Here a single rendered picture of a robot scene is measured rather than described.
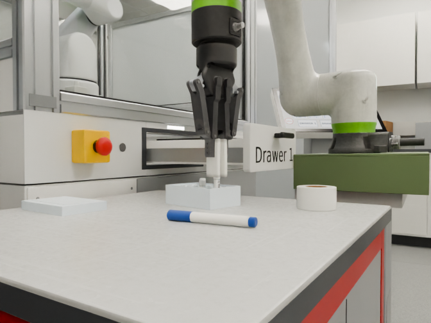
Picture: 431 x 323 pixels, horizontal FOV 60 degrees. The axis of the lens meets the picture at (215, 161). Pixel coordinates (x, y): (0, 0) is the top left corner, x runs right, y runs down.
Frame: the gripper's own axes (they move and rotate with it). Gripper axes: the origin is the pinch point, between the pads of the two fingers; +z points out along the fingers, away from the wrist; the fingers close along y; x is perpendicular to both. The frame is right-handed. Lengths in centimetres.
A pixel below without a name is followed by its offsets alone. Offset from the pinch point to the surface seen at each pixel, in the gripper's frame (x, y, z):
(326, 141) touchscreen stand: 43, 124, -7
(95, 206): 11.8, -17.8, 8.3
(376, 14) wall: 115, 378, -156
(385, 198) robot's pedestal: -12, 50, 11
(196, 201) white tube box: 2.0, -3.2, 7.9
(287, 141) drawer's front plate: 8.7, 36.5, -4.1
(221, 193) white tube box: -1.5, -0.2, 6.4
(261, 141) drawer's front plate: 5.4, 21.0, -3.7
